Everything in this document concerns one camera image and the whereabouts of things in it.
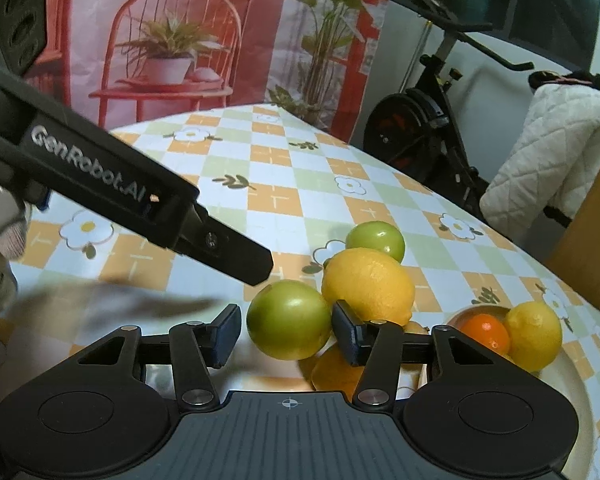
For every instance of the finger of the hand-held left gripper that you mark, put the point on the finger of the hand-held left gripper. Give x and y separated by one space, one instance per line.
240 260

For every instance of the orange tangerine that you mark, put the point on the orange tangerine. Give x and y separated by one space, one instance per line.
485 332

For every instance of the beige plate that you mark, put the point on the beige plate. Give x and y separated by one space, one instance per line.
580 385

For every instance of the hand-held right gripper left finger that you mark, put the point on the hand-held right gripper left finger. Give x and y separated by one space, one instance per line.
225 335

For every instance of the wooden board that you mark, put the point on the wooden board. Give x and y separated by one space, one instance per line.
595 240

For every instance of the large green tomato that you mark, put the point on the large green tomato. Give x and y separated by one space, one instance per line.
285 320

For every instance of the person's left hand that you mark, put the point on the person's left hand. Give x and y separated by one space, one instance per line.
7 230

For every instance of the pink printed backdrop cloth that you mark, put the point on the pink printed backdrop cloth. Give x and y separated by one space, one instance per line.
260 35

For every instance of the yellow lemon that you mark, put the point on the yellow lemon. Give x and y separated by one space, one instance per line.
370 285
535 335

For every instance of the black exercise bike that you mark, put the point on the black exercise bike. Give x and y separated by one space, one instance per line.
405 125

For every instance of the small green tomato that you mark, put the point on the small green tomato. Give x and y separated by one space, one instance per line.
375 237

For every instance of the white quilted jacket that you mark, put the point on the white quilted jacket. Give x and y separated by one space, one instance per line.
545 150

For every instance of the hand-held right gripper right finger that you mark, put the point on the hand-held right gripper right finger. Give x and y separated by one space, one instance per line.
347 335

